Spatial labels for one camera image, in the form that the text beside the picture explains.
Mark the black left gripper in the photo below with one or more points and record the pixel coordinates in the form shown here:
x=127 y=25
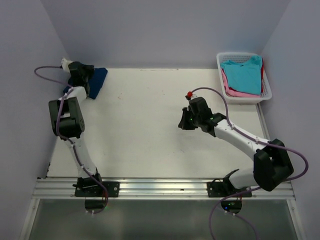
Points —
x=90 y=69

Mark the pink folded t-shirt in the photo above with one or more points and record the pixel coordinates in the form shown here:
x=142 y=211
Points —
x=233 y=93

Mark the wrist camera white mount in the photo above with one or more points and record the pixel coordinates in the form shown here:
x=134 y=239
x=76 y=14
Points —
x=65 y=64
x=190 y=95

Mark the turquoise folded t-shirt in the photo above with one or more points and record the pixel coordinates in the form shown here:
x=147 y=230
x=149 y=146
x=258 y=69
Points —
x=244 y=77

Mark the red folded t-shirt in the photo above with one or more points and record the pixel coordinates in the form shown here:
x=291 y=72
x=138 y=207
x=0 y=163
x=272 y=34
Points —
x=262 y=70

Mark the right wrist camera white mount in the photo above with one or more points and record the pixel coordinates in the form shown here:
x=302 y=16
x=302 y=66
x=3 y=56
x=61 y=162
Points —
x=190 y=95

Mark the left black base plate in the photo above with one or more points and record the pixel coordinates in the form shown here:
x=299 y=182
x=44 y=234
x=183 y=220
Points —
x=88 y=188

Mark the navy blue printed t-shirt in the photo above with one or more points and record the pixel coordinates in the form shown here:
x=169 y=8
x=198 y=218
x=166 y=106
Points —
x=93 y=88

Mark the white plastic laundry basket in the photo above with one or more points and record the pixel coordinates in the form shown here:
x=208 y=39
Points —
x=242 y=57

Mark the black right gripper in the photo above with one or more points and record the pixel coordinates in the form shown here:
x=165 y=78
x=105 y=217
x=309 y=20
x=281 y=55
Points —
x=183 y=124

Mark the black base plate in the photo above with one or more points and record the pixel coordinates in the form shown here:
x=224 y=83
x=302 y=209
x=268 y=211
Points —
x=217 y=188
x=88 y=188

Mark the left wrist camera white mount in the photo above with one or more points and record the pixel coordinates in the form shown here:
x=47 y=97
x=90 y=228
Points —
x=65 y=64

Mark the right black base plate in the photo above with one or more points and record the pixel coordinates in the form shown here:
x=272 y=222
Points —
x=217 y=188

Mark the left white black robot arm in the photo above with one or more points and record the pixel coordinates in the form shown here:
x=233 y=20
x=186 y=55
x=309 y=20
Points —
x=66 y=116

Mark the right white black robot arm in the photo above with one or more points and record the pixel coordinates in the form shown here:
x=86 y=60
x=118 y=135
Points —
x=271 y=162

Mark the aluminium front frame rail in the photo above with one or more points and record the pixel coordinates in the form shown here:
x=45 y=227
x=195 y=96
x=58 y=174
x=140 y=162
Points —
x=152 y=189

